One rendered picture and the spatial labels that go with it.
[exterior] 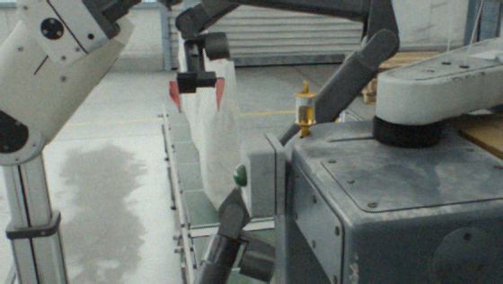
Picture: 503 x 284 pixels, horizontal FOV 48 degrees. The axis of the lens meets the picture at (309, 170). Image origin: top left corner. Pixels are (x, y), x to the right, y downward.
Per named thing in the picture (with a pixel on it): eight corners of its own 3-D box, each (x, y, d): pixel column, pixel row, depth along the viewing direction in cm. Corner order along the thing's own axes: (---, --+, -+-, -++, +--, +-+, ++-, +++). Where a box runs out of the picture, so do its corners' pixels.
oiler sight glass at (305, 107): (294, 119, 75) (294, 93, 74) (312, 118, 76) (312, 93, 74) (298, 124, 73) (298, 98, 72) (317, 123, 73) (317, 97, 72)
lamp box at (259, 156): (241, 196, 78) (239, 134, 75) (272, 192, 79) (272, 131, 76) (251, 218, 71) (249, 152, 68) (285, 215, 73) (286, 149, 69)
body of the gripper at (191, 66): (216, 76, 146) (214, 53, 149) (176, 77, 143) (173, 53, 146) (215, 90, 151) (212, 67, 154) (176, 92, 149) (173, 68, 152)
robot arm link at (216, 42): (182, 23, 155) (177, 16, 146) (224, 16, 155) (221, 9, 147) (190, 66, 156) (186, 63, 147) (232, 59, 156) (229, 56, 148)
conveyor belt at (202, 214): (168, 119, 455) (167, 108, 452) (216, 116, 466) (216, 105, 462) (192, 248, 257) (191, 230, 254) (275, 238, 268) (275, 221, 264)
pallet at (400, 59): (343, 65, 691) (344, 53, 686) (435, 63, 715) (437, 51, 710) (363, 78, 616) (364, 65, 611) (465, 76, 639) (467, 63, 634)
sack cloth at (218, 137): (198, 179, 312) (190, 47, 286) (237, 176, 317) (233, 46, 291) (204, 215, 270) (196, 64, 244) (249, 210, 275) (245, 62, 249)
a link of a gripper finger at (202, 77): (228, 103, 143) (224, 72, 147) (199, 104, 141) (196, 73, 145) (225, 116, 149) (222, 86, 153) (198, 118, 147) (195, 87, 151)
